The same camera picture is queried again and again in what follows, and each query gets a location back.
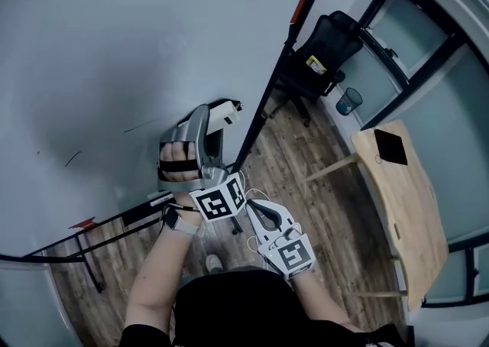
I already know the yellow tag on chair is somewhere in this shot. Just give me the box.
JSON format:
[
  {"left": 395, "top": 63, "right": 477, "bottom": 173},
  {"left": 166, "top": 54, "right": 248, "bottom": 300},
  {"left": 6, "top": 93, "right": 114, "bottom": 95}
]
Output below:
[{"left": 305, "top": 55, "right": 328, "bottom": 74}]

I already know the person's black shirt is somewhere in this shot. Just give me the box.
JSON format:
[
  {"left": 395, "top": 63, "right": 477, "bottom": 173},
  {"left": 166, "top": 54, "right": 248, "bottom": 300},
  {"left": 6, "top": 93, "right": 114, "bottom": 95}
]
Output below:
[{"left": 122, "top": 267, "right": 416, "bottom": 347}]

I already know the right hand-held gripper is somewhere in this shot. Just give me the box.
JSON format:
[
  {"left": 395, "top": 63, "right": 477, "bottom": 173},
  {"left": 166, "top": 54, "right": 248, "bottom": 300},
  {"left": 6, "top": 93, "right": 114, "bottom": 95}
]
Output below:
[{"left": 245, "top": 199, "right": 318, "bottom": 281}]

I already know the white whiteboard eraser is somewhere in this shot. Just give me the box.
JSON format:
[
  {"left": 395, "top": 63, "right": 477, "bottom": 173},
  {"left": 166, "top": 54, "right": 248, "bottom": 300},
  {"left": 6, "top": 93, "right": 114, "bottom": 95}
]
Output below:
[{"left": 207, "top": 99, "right": 243, "bottom": 135}]

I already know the person's left hand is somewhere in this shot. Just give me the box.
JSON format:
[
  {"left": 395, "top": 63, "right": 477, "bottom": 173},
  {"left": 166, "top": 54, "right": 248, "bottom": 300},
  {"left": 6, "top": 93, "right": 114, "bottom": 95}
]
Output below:
[{"left": 159, "top": 141, "right": 201, "bottom": 183}]

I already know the person's left forearm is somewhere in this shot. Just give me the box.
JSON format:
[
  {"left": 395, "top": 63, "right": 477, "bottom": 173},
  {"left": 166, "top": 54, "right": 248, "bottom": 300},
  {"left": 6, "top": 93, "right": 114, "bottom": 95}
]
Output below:
[{"left": 123, "top": 199, "right": 204, "bottom": 339}]

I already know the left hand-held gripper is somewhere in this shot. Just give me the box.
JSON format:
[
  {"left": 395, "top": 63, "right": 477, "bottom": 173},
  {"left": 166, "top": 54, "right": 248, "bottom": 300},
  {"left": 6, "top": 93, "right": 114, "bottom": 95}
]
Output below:
[{"left": 157, "top": 104, "right": 248, "bottom": 223}]

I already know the black-framed glass door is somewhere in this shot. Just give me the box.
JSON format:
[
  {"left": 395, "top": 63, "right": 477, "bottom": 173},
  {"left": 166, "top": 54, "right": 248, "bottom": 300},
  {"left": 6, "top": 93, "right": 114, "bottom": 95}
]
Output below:
[{"left": 358, "top": 0, "right": 471, "bottom": 131}]

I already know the light wooden table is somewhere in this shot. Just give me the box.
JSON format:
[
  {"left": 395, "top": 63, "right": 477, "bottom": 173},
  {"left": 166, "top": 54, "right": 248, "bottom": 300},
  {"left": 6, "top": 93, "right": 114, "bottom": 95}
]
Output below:
[{"left": 300, "top": 119, "right": 450, "bottom": 313}]

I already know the blue mesh waste bin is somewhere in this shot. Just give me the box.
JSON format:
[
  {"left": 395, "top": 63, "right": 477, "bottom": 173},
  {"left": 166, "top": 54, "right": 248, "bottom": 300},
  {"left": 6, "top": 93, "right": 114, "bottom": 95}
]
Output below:
[{"left": 335, "top": 86, "right": 364, "bottom": 117}]

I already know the smartwatch with pale band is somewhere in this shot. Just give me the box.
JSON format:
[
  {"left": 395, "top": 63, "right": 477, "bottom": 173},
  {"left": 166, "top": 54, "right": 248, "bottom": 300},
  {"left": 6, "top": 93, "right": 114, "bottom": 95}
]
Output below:
[{"left": 163, "top": 204, "right": 201, "bottom": 239}]

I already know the person's light shoe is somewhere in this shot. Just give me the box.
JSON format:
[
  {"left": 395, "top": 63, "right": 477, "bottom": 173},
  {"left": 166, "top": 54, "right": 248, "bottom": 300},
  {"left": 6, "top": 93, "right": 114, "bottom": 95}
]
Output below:
[{"left": 205, "top": 254, "right": 225, "bottom": 274}]

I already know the person's right forearm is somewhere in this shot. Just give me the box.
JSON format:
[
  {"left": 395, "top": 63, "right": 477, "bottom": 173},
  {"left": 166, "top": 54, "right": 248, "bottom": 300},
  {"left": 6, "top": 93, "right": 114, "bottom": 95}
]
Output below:
[{"left": 289, "top": 271, "right": 366, "bottom": 336}]

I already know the black-framed glass panel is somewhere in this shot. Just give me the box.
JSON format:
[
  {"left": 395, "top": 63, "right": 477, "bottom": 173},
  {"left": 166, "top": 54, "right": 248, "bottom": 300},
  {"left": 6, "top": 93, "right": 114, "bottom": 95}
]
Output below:
[{"left": 421, "top": 240, "right": 489, "bottom": 309}]

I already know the black square pad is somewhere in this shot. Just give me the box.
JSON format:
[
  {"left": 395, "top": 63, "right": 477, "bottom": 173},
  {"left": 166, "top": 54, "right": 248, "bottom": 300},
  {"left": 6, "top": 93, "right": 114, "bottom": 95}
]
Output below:
[{"left": 373, "top": 128, "right": 410, "bottom": 167}]

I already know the thin white cable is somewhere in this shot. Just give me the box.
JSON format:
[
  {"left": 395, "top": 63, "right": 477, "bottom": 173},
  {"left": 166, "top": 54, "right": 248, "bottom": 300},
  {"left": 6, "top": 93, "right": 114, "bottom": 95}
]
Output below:
[{"left": 240, "top": 169, "right": 276, "bottom": 268}]

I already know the black mesh office chair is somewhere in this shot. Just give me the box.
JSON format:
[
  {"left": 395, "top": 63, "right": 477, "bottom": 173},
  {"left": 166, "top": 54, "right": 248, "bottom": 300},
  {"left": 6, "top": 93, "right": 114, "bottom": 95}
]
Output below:
[{"left": 268, "top": 10, "right": 364, "bottom": 128}]

